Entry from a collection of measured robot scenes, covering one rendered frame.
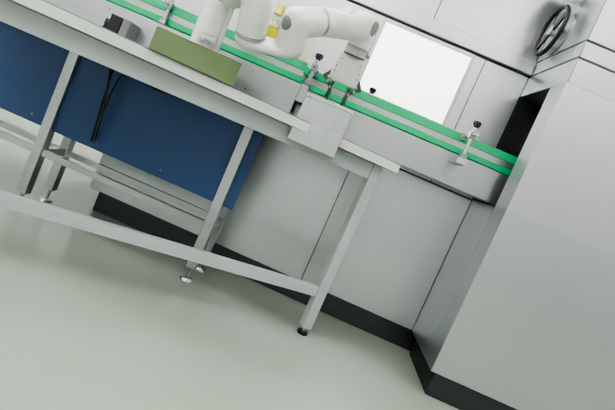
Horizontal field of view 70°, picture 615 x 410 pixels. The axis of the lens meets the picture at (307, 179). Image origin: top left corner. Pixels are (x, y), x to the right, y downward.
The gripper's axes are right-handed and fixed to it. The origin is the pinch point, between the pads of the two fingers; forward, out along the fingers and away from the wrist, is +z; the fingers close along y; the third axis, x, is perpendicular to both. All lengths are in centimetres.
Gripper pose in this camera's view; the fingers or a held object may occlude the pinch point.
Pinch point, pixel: (336, 97)
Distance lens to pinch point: 155.4
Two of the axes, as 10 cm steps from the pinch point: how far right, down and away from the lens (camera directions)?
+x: -1.3, 3.0, -9.5
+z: -3.8, 8.7, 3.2
